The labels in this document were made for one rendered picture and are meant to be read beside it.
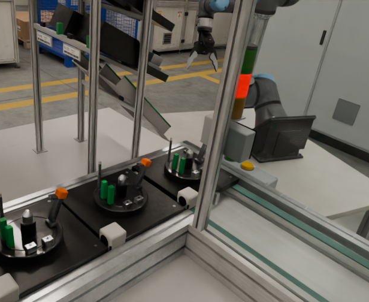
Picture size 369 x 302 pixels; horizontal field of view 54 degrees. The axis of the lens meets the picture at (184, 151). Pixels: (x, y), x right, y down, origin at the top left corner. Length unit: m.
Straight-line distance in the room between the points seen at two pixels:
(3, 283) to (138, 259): 0.28
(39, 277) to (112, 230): 0.18
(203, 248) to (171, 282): 0.11
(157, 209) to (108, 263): 0.21
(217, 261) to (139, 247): 0.20
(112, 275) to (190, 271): 0.22
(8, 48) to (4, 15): 0.39
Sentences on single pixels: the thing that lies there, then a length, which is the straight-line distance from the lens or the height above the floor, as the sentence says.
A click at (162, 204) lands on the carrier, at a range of 0.97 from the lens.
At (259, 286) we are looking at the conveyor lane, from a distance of 0.88.
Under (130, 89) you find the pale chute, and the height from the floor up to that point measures 1.17.
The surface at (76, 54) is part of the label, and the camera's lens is 1.05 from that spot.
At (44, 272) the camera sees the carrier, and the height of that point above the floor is 0.97.
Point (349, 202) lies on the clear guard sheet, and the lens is 0.70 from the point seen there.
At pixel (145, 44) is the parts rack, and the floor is 1.32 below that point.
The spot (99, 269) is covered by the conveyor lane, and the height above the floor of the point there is 0.96.
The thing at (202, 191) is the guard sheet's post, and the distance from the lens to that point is 0.87.
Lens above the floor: 1.55
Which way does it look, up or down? 28 degrees down
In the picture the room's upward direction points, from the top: 9 degrees clockwise
